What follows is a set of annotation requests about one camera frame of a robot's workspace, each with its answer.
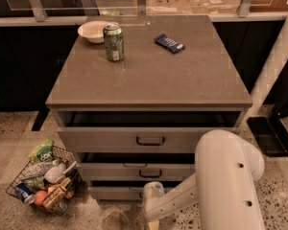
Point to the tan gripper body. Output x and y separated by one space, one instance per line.
150 209

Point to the cardboard box left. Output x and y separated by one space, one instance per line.
168 7

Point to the blue snack packet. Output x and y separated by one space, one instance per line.
169 43

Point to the brown snack box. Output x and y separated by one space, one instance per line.
56 195

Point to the clear plastic water bottle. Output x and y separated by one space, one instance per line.
38 169

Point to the grey top drawer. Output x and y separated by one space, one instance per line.
142 131

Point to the grey bottom drawer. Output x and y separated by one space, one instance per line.
116 190

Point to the green chip bag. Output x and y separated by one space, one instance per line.
42 152

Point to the grey drawer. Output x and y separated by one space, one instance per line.
116 190
97 166
142 131

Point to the grey middle drawer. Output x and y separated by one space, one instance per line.
97 166

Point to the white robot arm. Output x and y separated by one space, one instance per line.
226 167

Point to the wire basket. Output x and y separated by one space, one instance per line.
39 183

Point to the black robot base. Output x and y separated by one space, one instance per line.
271 133

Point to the white plastic bottle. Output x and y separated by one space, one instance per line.
55 171

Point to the grey drawer cabinet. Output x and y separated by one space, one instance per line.
201 77

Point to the blue soda can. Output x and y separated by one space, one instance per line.
24 193

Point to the white bowl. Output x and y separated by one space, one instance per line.
93 31

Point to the orange fruit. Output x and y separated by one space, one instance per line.
39 197

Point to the green soda can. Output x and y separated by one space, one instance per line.
114 41

